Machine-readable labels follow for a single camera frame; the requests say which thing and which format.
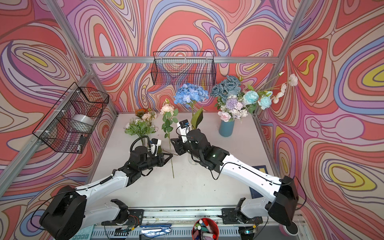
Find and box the clear glass vase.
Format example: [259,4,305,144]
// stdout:
[188,154,200,166]

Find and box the teal ceramic vase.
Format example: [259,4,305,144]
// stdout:
[219,121,235,137]

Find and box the pink rose stem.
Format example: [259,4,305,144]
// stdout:
[218,111,232,123]

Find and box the peach carnation stem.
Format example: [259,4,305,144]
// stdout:
[159,98,180,179]

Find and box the blue hydrangea stem with leaves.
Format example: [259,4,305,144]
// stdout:
[174,83,209,130]

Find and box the blue hydrangea bunch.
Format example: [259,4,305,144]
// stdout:
[210,75,262,121]

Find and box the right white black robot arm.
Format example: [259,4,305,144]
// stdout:
[171,130,299,227]

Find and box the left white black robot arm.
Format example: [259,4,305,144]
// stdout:
[39,146,173,240]

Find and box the green white filler bunch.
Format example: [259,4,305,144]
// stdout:
[124,111,158,137]

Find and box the orange flower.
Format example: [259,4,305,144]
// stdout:
[135,109,148,119]

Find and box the silver tape roll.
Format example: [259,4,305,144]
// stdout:
[70,114,95,133]

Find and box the red pen cup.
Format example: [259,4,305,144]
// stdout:
[192,218,220,240]

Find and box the teal calculator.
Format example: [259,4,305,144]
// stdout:
[71,226,94,240]

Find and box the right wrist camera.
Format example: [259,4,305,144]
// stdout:
[177,120,192,144]

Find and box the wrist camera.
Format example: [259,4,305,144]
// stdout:
[177,120,192,144]
[150,138,162,157]

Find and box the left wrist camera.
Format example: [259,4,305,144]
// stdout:
[150,138,162,157]

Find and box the back wire basket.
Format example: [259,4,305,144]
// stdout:
[151,51,217,87]

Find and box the wire basket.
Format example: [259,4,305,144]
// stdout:
[33,83,110,154]
[151,51,217,87]

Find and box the left wire basket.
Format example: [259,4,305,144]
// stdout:
[33,83,110,154]

